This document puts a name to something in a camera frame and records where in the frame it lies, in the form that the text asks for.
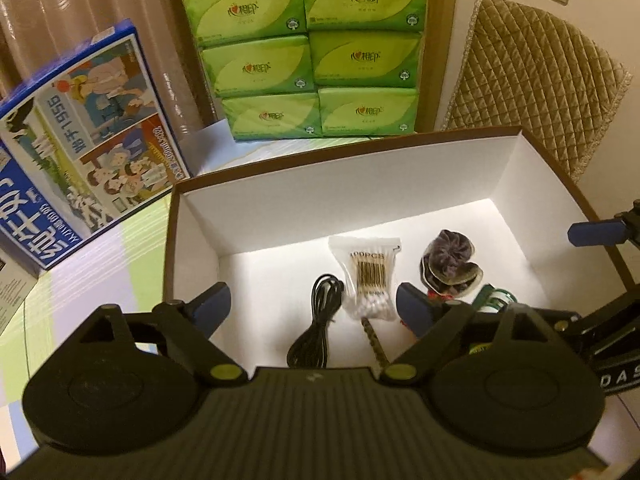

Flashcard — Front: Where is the red snack packet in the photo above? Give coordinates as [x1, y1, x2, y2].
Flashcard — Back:
[426, 289, 454, 306]

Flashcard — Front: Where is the dark brown scrunchie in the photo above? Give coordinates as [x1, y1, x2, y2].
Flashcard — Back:
[420, 230, 484, 298]

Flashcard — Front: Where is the green blister card with bottle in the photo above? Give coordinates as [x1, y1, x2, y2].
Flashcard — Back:
[470, 283, 519, 356]

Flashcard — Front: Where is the leopard print hair clip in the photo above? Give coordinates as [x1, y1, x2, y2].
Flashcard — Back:
[360, 318, 390, 370]

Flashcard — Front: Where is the cotton swab bag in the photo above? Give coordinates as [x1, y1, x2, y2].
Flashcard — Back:
[329, 236, 401, 321]

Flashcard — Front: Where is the black cable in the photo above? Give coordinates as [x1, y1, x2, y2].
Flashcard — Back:
[285, 273, 346, 370]

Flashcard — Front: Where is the checkered tablecloth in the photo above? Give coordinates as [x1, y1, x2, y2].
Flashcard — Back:
[1, 140, 359, 470]

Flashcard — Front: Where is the brown cardboard box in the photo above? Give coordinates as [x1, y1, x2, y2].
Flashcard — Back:
[163, 127, 632, 368]

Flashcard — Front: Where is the small white product box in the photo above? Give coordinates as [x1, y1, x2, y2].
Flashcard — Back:
[0, 250, 37, 334]

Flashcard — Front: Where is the quilted chair cushion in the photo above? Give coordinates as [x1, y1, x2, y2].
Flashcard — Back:
[442, 0, 632, 181]

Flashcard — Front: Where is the blue milk carton box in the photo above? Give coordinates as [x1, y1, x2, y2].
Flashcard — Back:
[1, 20, 190, 270]

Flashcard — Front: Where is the green tissue pack bundle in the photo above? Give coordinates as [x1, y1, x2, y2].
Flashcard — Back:
[182, 0, 428, 141]

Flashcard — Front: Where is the beige curtain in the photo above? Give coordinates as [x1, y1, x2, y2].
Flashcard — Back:
[1, 0, 216, 138]

